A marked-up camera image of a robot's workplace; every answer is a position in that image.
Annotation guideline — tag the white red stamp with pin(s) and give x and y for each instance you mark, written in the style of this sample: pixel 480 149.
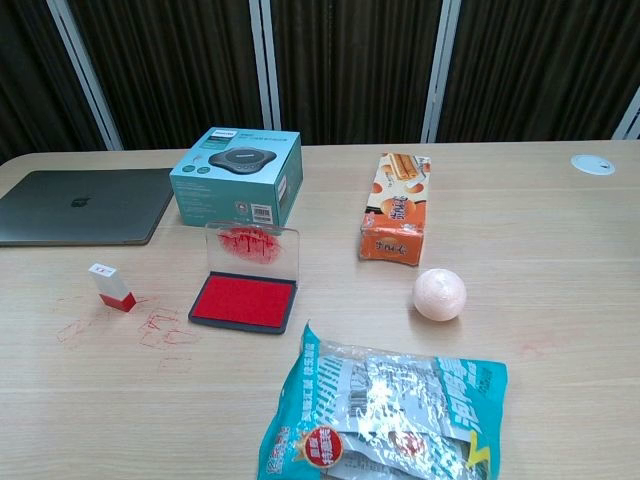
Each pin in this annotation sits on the white red stamp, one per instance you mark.
pixel 111 285

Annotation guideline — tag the red ink pad case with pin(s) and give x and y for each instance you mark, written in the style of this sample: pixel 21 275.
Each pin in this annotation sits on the red ink pad case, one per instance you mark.
pixel 245 295

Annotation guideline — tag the orange biscuit box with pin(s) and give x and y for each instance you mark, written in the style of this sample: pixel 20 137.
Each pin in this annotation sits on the orange biscuit box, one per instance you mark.
pixel 397 210

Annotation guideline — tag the teal speakerphone box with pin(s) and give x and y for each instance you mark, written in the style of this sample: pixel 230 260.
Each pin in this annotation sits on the teal speakerphone box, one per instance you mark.
pixel 235 180

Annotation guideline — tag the pale pink ball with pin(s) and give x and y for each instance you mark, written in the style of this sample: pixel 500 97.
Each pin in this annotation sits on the pale pink ball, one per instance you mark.
pixel 440 294

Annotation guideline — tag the teal silver snack bag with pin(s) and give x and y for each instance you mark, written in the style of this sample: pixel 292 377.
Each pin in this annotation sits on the teal silver snack bag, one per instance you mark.
pixel 380 410

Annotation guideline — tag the grey closed laptop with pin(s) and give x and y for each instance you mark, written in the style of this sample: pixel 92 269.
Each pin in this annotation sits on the grey closed laptop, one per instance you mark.
pixel 80 205

